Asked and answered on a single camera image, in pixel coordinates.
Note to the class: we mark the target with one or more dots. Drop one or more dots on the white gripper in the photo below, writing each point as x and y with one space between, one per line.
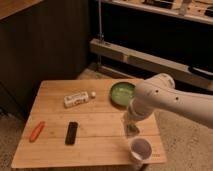
131 117

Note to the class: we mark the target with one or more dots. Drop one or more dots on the white sponge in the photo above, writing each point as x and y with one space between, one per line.
133 133

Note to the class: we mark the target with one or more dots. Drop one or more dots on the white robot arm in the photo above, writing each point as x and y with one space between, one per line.
158 92

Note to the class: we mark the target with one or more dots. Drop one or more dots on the white ceramic cup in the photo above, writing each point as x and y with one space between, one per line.
140 150

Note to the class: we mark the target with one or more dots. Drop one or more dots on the green bowl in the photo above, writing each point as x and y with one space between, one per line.
121 93

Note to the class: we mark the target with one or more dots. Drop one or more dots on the white plastic bottle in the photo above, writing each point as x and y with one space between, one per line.
78 98

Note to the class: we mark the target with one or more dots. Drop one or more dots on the wooden table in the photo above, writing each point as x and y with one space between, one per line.
100 138

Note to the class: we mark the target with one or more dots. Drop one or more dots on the black remote control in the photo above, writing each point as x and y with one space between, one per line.
71 133

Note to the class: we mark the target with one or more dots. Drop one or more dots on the grey metal shelf beam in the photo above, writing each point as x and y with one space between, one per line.
149 62

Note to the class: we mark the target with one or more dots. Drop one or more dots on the orange carrot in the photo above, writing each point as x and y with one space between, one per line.
36 132

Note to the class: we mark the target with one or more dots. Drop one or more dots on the metal vertical pole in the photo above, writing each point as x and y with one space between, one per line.
101 36

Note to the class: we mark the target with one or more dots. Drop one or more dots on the dark wooden cabinet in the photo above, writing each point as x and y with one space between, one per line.
49 41

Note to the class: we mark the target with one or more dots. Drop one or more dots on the upper shelf with items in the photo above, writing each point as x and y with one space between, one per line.
193 10

